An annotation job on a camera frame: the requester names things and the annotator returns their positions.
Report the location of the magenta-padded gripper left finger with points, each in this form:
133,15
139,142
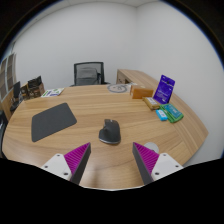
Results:
77,159

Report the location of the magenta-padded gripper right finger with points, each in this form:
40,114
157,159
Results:
147,159

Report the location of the dark grey computer mouse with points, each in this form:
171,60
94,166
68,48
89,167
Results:
110,132

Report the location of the dark grey mouse pad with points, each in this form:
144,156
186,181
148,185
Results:
52,121

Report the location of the round grey desk grommet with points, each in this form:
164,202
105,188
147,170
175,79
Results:
151,147

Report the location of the small blue box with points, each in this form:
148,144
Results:
161,115

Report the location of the green flat box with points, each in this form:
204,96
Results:
173,112

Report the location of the small tan box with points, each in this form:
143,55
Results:
151,103

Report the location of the white green purple leaflet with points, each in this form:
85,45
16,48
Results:
52,92

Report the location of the purple upright package card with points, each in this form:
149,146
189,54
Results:
164,88

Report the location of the round grey disc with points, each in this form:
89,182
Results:
117,88

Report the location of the black padded chair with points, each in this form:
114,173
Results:
2,130

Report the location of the wooden side desk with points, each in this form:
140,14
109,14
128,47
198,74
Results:
136,76

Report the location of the black mesh office chair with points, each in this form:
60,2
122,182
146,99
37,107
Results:
88,75

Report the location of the small brown box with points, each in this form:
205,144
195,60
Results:
24,92

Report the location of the black box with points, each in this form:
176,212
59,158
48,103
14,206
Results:
34,81

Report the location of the wooden shelf unit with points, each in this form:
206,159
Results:
9,75

